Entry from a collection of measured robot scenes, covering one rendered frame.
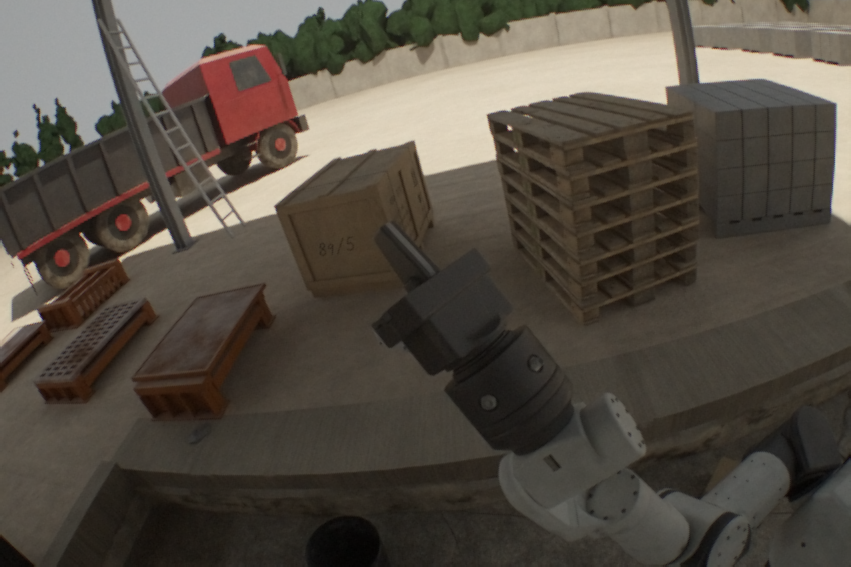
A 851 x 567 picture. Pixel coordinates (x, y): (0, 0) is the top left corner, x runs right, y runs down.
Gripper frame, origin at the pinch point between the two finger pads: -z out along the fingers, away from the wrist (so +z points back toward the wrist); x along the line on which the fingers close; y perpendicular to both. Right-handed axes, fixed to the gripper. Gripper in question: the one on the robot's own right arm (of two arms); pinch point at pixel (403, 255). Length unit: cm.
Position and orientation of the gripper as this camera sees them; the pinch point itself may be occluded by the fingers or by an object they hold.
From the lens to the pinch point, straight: 38.1
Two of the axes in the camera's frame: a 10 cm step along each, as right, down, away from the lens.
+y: 4.4, -4.9, -7.5
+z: 6.2, 7.7, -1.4
